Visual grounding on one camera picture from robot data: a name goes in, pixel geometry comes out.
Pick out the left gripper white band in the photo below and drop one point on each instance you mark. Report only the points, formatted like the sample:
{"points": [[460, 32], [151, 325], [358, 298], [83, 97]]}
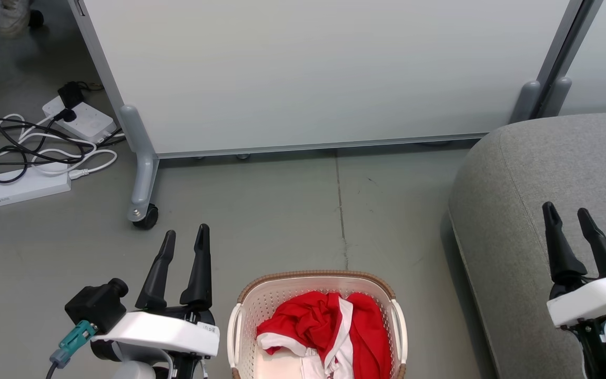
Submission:
{"points": [[161, 332]]}

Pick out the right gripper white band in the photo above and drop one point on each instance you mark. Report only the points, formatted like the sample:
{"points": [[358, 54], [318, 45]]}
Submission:
{"points": [[597, 297]]}

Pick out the red white-trimmed garment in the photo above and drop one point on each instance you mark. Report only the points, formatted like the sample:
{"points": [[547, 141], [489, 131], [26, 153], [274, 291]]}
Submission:
{"points": [[371, 337], [303, 321]]}

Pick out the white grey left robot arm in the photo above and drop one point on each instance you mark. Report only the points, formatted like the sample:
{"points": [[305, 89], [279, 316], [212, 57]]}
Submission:
{"points": [[134, 371]]}

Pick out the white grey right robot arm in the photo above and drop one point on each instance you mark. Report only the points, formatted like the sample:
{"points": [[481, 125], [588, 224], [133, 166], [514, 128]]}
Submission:
{"points": [[605, 350]]}

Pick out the grey fabric sofa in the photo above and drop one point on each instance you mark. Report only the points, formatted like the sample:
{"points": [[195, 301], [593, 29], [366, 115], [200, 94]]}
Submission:
{"points": [[534, 173]]}

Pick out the black partition caster wheel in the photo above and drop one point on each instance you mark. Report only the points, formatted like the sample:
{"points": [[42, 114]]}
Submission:
{"points": [[148, 217]]}

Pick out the white laundry basket brown rim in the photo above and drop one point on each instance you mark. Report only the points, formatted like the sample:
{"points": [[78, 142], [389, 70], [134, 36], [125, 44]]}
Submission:
{"points": [[276, 295]]}

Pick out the white flat power box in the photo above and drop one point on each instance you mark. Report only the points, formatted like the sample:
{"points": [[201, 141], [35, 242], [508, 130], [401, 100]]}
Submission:
{"points": [[32, 185]]}

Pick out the white power strip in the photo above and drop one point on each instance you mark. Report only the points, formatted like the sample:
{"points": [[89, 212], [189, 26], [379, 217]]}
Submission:
{"points": [[90, 122]]}

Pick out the black power adapter plug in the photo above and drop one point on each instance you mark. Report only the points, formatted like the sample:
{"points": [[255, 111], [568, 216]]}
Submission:
{"points": [[70, 93]]}

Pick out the black chair caster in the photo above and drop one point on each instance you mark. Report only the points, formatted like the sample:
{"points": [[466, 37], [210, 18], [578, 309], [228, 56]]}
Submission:
{"points": [[36, 18]]}

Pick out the light grey shoe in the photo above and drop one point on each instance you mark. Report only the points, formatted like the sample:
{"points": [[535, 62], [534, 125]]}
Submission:
{"points": [[12, 16]]}

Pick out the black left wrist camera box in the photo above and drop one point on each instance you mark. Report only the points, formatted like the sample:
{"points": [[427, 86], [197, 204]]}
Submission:
{"points": [[95, 305]]}

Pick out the narrow white partition grey frame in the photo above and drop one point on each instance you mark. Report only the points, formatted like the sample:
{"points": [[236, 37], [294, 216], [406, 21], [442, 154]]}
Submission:
{"points": [[605, 52]]}

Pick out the wide white partition grey frame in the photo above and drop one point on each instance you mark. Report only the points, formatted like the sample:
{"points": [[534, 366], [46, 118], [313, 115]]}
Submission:
{"points": [[308, 68]]}

